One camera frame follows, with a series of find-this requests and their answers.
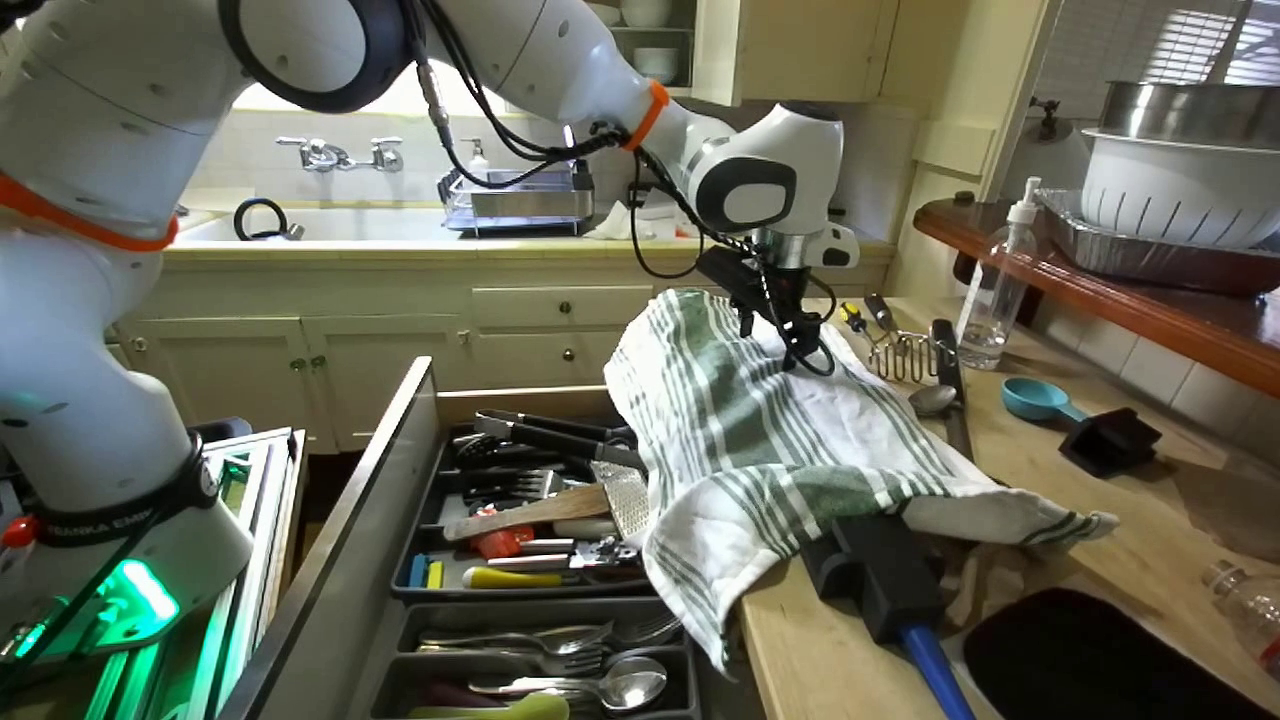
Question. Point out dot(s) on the white plastic colander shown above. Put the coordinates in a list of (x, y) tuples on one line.
[(1182, 193)]

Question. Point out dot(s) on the yellow handled utensil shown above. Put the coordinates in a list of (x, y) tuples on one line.
[(508, 577)]

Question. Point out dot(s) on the wooden shelf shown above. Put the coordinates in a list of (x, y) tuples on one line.
[(1197, 325)]

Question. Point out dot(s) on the metal spoon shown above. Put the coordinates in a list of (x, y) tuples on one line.
[(616, 690)]

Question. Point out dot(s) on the crushed clear plastic bottle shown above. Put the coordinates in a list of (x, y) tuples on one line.
[(1250, 606)]

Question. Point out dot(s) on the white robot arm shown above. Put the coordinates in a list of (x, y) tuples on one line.
[(115, 100)]

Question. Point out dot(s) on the teal measuring scoop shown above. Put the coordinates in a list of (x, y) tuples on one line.
[(1038, 401)]

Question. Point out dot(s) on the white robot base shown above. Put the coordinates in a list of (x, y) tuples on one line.
[(128, 528)]

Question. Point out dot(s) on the metal baking tray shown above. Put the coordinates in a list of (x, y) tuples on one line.
[(1142, 263)]

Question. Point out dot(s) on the grey cutlery tray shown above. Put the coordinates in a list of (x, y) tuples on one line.
[(448, 649)]

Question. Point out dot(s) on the black handled ladle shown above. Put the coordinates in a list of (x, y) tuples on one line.
[(944, 392)]

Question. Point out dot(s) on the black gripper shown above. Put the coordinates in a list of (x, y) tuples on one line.
[(770, 272)]

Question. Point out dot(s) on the clear spray bottle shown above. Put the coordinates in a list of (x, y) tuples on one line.
[(995, 294)]

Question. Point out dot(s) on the small black scoop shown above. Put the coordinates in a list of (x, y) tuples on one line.
[(1109, 442)]

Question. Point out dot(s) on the open wooden drawer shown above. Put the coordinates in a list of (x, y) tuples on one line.
[(347, 632)]

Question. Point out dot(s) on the stack of white bowls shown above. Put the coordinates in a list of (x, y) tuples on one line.
[(658, 62)]

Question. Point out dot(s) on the steel pot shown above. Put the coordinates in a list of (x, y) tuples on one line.
[(1195, 112)]

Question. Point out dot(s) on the brown paper bag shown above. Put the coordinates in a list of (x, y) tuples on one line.
[(969, 581)]

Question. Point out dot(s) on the metal wire whisk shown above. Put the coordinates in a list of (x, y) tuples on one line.
[(893, 355)]

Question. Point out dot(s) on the black utensil tray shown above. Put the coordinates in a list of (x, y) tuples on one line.
[(512, 504)]

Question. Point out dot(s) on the chrome sink faucet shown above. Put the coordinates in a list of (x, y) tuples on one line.
[(329, 159)]

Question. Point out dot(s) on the green striped white towel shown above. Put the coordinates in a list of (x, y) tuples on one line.
[(751, 460)]

